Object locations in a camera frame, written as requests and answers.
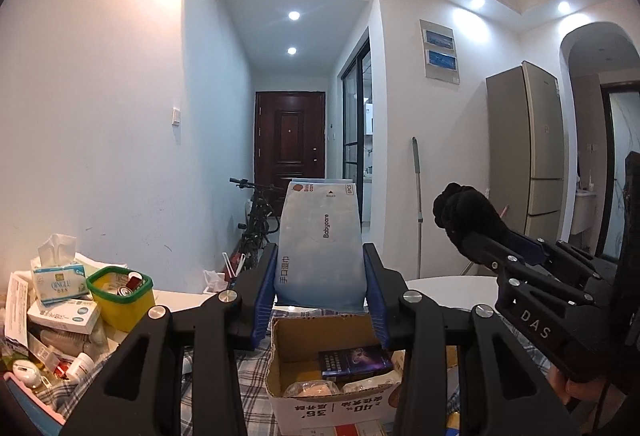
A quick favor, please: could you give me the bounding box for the black cloth bundle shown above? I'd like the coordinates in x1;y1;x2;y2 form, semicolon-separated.
433;182;510;257

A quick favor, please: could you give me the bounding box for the blue white wet wipes pack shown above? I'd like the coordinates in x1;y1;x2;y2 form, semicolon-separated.
274;179;367;313

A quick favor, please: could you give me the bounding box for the white fuzzy sponge pad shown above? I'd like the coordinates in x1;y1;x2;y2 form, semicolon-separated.
342;370;401;394

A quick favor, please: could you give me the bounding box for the person's right hand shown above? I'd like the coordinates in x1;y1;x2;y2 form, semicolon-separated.
547;366;626;411

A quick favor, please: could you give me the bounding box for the white bottle with red label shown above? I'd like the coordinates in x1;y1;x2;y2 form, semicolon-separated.
65;352;96;383

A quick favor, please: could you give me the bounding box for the blue plaid shirt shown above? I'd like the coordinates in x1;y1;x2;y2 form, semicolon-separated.
35;306;550;435

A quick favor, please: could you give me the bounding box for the yellow bin with green rim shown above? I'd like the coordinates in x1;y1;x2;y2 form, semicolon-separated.
86;266;155;332

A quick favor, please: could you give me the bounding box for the white blue mask box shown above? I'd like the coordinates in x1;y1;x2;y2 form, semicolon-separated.
27;299;101;335

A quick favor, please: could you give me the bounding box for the pink framed teal tablet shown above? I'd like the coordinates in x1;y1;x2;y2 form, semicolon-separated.
1;372;65;436

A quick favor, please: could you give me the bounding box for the white round bottle cap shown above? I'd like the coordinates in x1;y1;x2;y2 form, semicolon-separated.
12;359;42;390

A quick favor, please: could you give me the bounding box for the red white box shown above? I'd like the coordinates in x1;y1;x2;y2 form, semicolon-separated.
334;421;386;436

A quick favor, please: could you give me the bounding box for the white shopping bag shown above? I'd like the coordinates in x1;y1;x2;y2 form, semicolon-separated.
203;270;229;295

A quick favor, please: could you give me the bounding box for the tissue pack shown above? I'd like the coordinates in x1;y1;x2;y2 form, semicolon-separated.
30;233;88;306

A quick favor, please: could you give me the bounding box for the long white medicine box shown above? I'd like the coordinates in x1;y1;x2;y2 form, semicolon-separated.
4;271;30;355

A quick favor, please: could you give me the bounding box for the beige refrigerator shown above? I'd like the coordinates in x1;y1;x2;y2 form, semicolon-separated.
486;62;564;241

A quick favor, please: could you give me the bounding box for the bagged round bread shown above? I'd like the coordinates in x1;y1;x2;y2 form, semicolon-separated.
283;380;341;398

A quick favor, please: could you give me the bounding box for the open cardboard box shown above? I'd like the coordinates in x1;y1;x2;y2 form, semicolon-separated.
264;312;459;435

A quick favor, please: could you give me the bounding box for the black framed glass door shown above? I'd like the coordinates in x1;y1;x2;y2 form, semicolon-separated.
340;38;372;223

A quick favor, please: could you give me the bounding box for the black bicycle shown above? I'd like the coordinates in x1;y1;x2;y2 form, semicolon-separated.
229;178;285;269

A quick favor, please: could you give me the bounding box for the dark red entrance door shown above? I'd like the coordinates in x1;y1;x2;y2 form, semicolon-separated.
254;91;326;215

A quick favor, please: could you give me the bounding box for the wall electrical panel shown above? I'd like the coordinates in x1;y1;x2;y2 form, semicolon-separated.
420;20;460;84

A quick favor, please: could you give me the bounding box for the white light switch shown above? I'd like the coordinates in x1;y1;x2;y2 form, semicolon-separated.
171;107;181;126

